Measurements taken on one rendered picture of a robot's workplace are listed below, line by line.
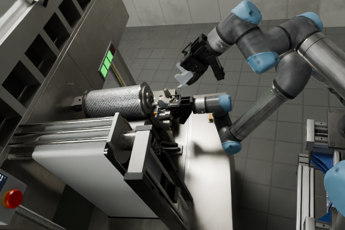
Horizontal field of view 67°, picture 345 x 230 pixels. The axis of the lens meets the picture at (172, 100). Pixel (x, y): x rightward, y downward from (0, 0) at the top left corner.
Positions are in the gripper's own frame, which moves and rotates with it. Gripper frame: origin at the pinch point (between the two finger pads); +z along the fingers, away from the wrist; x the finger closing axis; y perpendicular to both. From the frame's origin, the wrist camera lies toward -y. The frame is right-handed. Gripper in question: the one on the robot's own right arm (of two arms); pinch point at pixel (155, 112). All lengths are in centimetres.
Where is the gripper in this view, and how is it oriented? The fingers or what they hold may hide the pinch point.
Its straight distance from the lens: 123.2
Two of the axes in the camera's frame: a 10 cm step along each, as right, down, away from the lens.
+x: -1.0, 7.6, -6.5
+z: -9.6, 1.0, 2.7
